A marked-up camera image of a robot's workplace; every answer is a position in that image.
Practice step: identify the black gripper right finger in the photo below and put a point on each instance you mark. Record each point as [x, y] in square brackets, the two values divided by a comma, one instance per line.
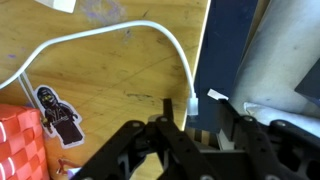
[266, 150]

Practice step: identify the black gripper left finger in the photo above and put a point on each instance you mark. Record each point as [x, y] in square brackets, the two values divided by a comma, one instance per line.
[156, 146]

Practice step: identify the red woven basket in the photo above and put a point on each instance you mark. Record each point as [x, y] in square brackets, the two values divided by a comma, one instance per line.
[20, 143]

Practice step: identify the dark rectangular box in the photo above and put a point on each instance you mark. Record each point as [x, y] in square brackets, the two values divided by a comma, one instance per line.
[311, 86]

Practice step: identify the light wooden table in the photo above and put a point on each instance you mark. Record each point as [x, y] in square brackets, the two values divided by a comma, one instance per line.
[110, 73]

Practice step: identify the black ninja minifigure sticker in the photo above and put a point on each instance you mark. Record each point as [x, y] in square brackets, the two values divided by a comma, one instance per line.
[61, 120]

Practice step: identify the gray sectional sofa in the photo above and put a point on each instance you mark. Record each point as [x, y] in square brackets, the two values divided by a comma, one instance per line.
[276, 50]

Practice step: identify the dark navy rug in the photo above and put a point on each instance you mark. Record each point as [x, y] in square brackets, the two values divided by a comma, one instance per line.
[223, 50]

